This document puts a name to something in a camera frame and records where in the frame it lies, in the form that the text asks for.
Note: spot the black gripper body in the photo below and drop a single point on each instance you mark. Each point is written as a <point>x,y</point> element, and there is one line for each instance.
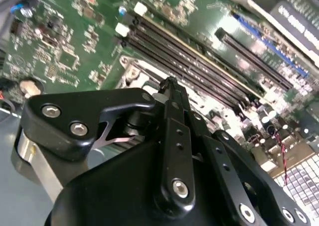
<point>112,198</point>

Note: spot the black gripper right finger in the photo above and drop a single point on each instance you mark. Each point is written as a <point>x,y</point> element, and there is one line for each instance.
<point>231,183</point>

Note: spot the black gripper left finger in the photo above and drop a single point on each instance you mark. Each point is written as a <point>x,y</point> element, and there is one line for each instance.
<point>74,106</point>

